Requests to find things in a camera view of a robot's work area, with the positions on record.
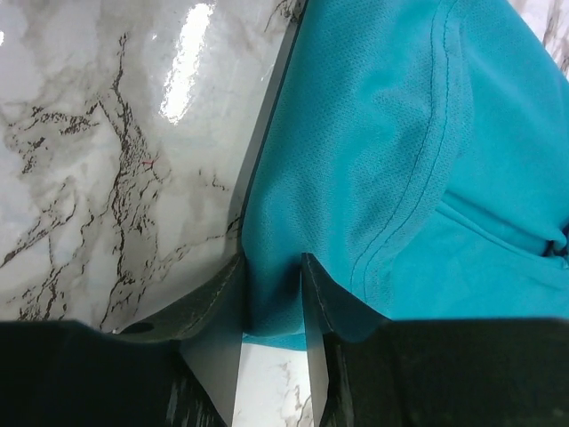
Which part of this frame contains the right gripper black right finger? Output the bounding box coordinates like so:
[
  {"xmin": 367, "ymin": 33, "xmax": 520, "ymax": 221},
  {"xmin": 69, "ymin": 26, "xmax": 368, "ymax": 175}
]
[{"xmin": 301, "ymin": 254, "xmax": 568, "ymax": 426}]

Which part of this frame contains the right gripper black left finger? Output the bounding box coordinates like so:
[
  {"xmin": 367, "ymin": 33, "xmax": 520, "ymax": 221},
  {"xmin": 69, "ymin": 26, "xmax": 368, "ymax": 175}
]
[{"xmin": 1, "ymin": 255, "xmax": 245, "ymax": 426}]

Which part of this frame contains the teal t shirt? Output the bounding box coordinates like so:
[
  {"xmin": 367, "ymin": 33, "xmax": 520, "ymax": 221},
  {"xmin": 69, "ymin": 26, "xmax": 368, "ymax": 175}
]
[{"xmin": 242, "ymin": 1, "xmax": 568, "ymax": 350}]

